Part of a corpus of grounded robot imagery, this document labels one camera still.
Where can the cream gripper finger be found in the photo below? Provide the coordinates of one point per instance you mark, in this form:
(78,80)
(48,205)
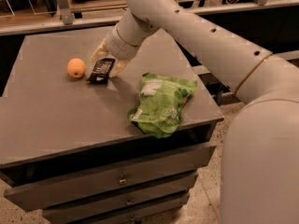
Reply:
(100,53)
(118,66)

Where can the black rxbar chocolate bar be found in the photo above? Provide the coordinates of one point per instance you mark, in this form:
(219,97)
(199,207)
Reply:
(100,71)

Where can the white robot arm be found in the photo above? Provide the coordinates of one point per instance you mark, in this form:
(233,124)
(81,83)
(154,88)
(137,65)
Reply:
(260,154)

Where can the orange fruit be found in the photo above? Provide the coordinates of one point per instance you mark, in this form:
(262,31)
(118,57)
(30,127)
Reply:
(76,68)

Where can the grey metal railing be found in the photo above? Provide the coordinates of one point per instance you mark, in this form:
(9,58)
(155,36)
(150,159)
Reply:
(27,21)

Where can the green chip bag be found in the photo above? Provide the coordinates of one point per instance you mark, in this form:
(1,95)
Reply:
(161,100)

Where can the grey drawer cabinet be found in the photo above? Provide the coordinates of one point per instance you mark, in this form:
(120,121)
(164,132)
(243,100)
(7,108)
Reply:
(53,125)

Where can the middle grey drawer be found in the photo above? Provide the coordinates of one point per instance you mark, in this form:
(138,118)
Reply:
(120,198)

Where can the grey drawer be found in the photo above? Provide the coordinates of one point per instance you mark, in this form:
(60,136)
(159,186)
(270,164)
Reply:
(68,188)
(134,213)
(120,198)

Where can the bottom grey drawer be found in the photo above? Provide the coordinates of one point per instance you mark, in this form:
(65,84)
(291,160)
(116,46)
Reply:
(134,213)

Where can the top grey drawer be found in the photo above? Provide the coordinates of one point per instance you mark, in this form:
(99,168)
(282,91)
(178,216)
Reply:
(68,188)

